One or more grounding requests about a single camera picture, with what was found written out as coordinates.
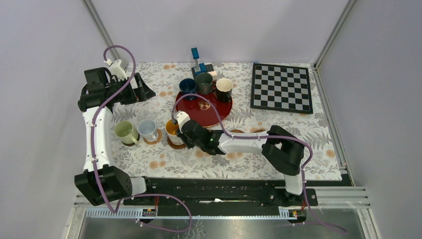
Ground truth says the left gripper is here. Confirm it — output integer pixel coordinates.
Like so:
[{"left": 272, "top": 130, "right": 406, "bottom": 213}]
[{"left": 105, "top": 72, "right": 155, "bottom": 105}]

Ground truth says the patterned mug orange inside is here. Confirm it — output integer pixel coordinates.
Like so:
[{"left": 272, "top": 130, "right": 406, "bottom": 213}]
[{"left": 165, "top": 120, "right": 184, "bottom": 146}]

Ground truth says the light wooden coaster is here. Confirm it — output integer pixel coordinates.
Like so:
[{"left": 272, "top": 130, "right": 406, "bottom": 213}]
[{"left": 143, "top": 129, "right": 162, "bottom": 145}]

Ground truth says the light blue mug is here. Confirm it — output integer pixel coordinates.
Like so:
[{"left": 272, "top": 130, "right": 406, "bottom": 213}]
[{"left": 137, "top": 119, "right": 159, "bottom": 142}]

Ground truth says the light green mug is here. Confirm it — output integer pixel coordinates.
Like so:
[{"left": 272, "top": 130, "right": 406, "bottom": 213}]
[{"left": 114, "top": 121, "right": 139, "bottom": 141}]

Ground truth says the dark brown wooden coaster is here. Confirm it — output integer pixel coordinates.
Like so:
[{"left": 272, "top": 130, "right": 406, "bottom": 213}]
[{"left": 121, "top": 134, "right": 140, "bottom": 146}]

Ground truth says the black mug cream inside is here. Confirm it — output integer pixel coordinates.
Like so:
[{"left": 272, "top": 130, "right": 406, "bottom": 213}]
[{"left": 215, "top": 78, "right": 233, "bottom": 103}]

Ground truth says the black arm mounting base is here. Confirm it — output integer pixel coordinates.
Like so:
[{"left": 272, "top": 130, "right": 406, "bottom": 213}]
[{"left": 90, "top": 176, "right": 319, "bottom": 217}]

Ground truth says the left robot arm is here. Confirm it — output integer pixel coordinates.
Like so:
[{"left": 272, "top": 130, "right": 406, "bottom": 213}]
[{"left": 74, "top": 67, "right": 156, "bottom": 206}]

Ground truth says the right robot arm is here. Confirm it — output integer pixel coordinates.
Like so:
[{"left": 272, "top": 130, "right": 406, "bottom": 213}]
[{"left": 176, "top": 119, "right": 309, "bottom": 205}]

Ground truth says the red round tray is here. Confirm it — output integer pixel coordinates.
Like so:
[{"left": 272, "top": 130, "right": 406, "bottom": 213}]
[{"left": 176, "top": 92, "right": 233, "bottom": 127}]

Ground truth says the dark blue mug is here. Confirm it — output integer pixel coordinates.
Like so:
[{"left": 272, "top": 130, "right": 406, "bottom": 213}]
[{"left": 179, "top": 78, "right": 197, "bottom": 96}]

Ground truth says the floral tablecloth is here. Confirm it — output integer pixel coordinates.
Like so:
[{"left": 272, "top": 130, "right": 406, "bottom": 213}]
[{"left": 110, "top": 63, "right": 341, "bottom": 181}]

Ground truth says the dark green mug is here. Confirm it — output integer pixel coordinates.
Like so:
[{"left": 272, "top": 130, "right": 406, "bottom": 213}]
[{"left": 195, "top": 72, "right": 213, "bottom": 95}]

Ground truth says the blue and black block toy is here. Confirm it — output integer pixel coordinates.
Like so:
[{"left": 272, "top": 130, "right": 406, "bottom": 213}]
[{"left": 191, "top": 47, "right": 217, "bottom": 81}]

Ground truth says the black and white chessboard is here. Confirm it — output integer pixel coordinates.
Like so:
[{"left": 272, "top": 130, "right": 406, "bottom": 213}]
[{"left": 250, "top": 63, "right": 314, "bottom": 115}]

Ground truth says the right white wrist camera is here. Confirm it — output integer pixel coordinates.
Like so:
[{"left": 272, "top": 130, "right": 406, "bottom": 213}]
[{"left": 174, "top": 111, "right": 190, "bottom": 127}]

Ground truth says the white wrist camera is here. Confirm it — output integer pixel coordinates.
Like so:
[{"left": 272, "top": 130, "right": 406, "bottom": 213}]
[
  {"left": 174, "top": 111, "right": 190, "bottom": 127},
  {"left": 104, "top": 59, "right": 128, "bottom": 81}
]

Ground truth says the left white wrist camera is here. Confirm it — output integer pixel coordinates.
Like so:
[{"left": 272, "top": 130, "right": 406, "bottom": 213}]
[{"left": 104, "top": 59, "right": 128, "bottom": 81}]

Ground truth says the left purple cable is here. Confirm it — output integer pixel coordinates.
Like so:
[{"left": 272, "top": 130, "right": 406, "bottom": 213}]
[{"left": 90, "top": 45, "right": 193, "bottom": 234}]

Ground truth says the aluminium rail frame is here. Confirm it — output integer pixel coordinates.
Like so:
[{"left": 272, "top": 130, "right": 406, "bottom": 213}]
[{"left": 65, "top": 187, "right": 380, "bottom": 239}]

